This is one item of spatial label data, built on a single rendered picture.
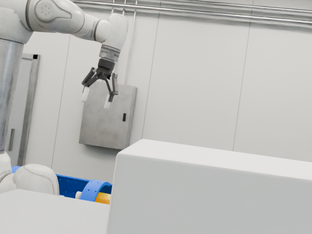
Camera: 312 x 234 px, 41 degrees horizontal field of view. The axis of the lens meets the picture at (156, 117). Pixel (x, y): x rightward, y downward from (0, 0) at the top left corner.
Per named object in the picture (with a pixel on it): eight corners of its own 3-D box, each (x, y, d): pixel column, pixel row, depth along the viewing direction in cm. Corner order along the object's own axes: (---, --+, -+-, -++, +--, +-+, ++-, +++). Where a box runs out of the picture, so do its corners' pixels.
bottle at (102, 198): (118, 209, 191) (81, 202, 195) (120, 193, 191) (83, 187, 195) (113, 212, 184) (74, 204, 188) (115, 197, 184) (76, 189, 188)
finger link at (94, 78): (100, 72, 188) (99, 70, 188) (83, 87, 192) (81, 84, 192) (105, 74, 191) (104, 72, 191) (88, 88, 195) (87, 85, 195)
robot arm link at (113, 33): (125, 52, 193) (99, 45, 195) (134, 20, 192) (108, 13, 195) (118, 48, 182) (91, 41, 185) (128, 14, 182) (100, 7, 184)
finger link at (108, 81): (106, 74, 191) (108, 73, 190) (113, 96, 187) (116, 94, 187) (101, 73, 187) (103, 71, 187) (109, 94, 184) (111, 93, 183)
